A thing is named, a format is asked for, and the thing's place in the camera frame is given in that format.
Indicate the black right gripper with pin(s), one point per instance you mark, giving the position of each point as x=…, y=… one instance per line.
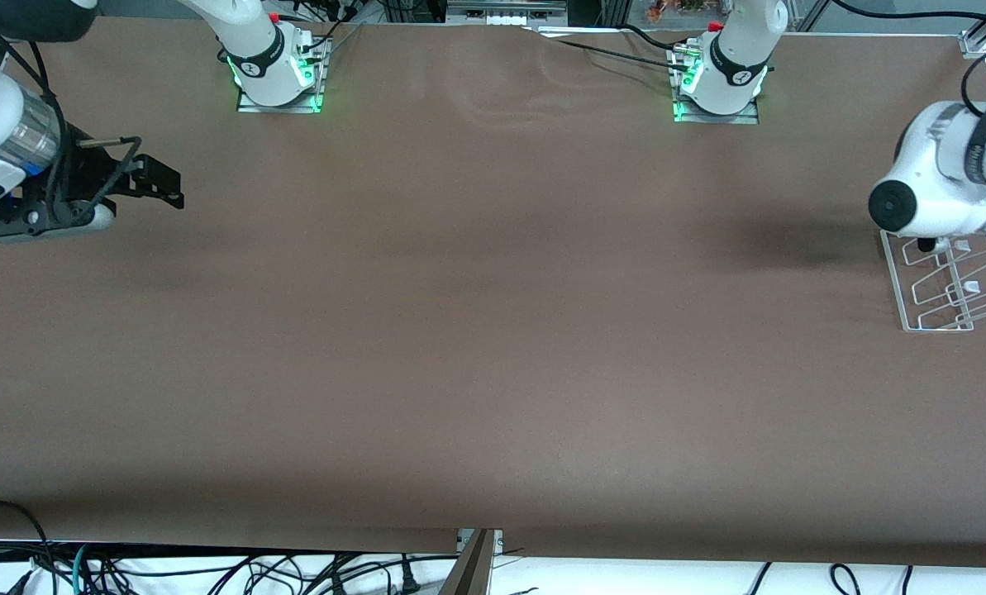
x=88, y=177

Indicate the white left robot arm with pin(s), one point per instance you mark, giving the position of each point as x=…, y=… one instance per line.
x=939, y=173

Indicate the brown table cover sheet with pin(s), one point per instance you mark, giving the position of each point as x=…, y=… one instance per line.
x=492, y=289

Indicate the aluminium profile beam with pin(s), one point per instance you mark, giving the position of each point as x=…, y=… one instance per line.
x=472, y=570

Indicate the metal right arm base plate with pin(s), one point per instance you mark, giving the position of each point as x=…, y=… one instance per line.
x=294, y=107

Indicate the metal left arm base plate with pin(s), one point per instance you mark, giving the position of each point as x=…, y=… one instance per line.
x=740, y=118

